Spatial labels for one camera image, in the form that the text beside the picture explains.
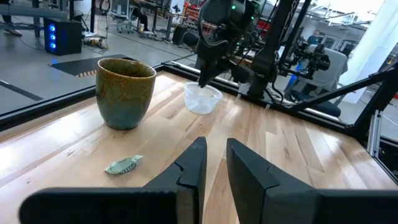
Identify white column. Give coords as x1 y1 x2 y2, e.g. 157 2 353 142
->
338 0 398 105

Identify green brown ceramic mug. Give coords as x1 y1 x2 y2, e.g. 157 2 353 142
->
95 57 157 131

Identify silver aluminium bracket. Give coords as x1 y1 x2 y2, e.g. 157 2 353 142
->
366 110 384 158

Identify person's foot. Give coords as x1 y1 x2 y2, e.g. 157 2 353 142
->
0 15 23 37

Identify chair with grey cover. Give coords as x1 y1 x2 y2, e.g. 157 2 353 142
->
284 46 349 118

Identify black hazard-striped floor mat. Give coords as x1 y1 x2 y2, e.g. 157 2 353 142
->
49 54 135 78

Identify black speaker box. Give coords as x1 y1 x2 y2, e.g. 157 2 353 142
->
172 24 189 45

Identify grey desk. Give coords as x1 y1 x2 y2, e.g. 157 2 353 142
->
0 0 76 39

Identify person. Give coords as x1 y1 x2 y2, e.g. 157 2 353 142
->
132 6 150 34
306 29 324 47

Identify green white sweetener packet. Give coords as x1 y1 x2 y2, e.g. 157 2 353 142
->
104 154 144 175

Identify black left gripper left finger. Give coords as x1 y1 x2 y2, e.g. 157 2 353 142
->
18 136 208 224

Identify clear plastic bowl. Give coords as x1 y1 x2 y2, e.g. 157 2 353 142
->
183 82 223 115

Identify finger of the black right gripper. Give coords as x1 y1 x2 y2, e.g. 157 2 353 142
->
206 63 223 83
198 61 210 89

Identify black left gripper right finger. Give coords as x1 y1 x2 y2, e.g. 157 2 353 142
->
226 138 398 224

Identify grey office chair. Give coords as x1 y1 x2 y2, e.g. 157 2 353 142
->
108 0 135 34

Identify black computer tower blue lights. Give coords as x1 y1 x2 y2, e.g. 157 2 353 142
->
43 17 83 57

